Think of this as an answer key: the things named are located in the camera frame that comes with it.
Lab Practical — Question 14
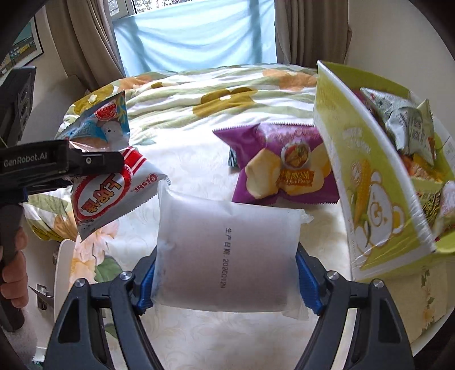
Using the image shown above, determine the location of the red white round-logo snack bag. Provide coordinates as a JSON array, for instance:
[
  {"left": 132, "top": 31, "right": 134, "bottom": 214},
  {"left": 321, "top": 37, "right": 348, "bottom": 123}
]
[{"left": 71, "top": 147, "right": 171, "bottom": 240}]

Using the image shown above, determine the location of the blue cartoon snack bag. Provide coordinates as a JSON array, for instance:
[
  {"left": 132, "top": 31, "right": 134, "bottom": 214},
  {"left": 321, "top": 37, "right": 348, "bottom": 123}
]
[{"left": 55, "top": 91, "right": 130, "bottom": 151}]

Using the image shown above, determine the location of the white frosted snack pack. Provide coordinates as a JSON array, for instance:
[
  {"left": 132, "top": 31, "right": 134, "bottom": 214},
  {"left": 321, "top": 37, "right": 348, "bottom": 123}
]
[{"left": 150, "top": 184, "right": 313, "bottom": 320}]

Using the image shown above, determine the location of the grey white printed snack bag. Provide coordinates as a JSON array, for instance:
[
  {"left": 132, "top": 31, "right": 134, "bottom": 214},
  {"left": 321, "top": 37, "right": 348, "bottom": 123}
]
[{"left": 360, "top": 87, "right": 436, "bottom": 166}]

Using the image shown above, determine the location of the left hand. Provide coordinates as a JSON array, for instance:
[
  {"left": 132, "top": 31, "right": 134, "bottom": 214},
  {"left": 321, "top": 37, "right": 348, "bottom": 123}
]
[{"left": 1, "top": 227, "right": 28, "bottom": 309}]

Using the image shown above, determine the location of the green cardboard box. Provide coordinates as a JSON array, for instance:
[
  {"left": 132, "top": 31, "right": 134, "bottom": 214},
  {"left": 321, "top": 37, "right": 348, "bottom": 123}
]
[{"left": 314, "top": 61, "right": 454, "bottom": 281}]

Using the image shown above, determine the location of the gold pizza snack bag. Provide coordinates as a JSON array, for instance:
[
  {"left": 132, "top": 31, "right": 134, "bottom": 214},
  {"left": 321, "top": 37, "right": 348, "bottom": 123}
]
[{"left": 416, "top": 184, "right": 442, "bottom": 227}]

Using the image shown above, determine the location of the beige curtain left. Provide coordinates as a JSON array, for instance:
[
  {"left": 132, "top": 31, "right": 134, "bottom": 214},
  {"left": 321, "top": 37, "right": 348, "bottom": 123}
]
[{"left": 45, "top": 0, "right": 125, "bottom": 91}]

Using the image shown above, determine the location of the beige curtain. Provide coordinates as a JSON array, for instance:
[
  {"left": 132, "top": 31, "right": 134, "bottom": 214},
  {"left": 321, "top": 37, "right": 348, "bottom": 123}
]
[
  {"left": 274, "top": 0, "right": 352, "bottom": 68},
  {"left": 45, "top": 0, "right": 125, "bottom": 91}
]

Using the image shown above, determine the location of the orange white triangular snack bag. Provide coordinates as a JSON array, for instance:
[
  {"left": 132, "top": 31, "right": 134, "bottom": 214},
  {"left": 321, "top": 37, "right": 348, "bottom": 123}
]
[{"left": 400, "top": 153, "right": 444, "bottom": 183}]

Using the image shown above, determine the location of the purple potato chip bag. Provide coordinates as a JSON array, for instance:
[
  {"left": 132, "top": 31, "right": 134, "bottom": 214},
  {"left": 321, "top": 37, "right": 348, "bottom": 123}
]
[{"left": 214, "top": 123, "right": 339, "bottom": 205}]

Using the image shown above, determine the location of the light blue window cloth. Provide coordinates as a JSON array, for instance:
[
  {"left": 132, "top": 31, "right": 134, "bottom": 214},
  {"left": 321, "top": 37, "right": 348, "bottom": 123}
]
[{"left": 113, "top": 1, "right": 277, "bottom": 76}]

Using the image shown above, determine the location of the beige curtain right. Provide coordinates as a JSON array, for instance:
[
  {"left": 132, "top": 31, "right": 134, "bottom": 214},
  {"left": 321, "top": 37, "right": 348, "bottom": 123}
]
[{"left": 274, "top": 0, "right": 352, "bottom": 68}]

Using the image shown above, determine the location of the framed wall picture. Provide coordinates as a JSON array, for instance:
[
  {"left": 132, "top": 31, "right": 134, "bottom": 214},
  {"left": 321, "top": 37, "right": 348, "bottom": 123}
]
[{"left": 1, "top": 17, "right": 44, "bottom": 83}]

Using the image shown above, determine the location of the window frame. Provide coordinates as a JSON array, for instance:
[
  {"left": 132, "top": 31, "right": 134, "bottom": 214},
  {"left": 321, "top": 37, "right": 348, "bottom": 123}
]
[{"left": 106, "top": 0, "right": 195, "bottom": 18}]

